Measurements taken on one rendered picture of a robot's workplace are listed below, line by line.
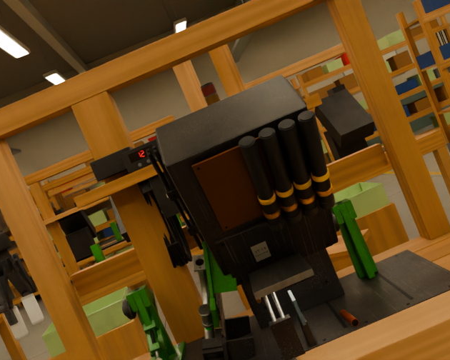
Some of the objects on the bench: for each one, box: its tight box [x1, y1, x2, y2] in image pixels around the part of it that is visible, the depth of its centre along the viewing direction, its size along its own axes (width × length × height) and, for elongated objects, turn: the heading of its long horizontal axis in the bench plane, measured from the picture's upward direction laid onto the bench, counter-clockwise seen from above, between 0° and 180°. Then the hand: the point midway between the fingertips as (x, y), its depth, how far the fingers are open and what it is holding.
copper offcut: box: [340, 309, 359, 326], centre depth 134 cm, size 9×2×2 cm, turn 88°
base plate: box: [149, 249, 450, 360], centre depth 149 cm, size 42×110×2 cm, turn 172°
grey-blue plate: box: [287, 290, 316, 347], centre depth 133 cm, size 10×2×14 cm, turn 82°
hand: (26, 319), depth 107 cm, fingers open, 8 cm apart
